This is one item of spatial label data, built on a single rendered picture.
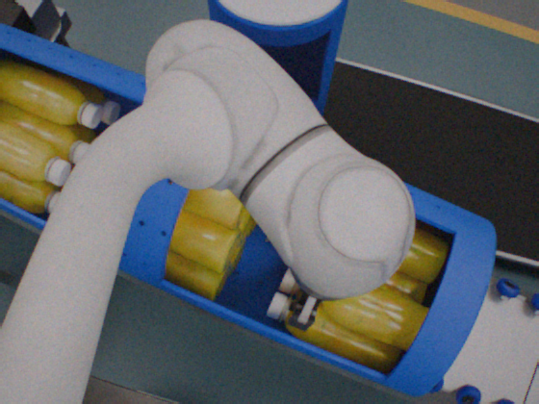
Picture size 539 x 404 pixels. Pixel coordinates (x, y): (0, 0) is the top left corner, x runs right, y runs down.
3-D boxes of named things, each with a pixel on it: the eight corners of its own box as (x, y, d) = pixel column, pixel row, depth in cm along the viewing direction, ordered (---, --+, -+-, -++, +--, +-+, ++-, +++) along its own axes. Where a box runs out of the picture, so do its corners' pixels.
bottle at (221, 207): (231, 239, 87) (115, 188, 89) (251, 200, 90) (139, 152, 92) (235, 214, 81) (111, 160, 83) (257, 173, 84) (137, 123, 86)
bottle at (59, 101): (-1, 53, 93) (89, 88, 91) (17, 63, 100) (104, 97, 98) (-18, 92, 93) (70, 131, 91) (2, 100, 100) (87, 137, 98)
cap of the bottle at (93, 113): (88, 99, 93) (96, 103, 92) (96, 104, 96) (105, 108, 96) (77, 122, 93) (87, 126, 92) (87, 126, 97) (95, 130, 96)
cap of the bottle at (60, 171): (47, 186, 91) (57, 190, 91) (47, 168, 89) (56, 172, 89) (61, 171, 94) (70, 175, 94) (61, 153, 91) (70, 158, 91)
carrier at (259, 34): (215, 108, 198) (242, 189, 191) (188, -65, 114) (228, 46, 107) (298, 83, 201) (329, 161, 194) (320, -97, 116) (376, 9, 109)
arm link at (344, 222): (414, 254, 58) (326, 152, 61) (463, 214, 43) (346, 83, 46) (329, 327, 57) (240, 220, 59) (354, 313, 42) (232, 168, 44)
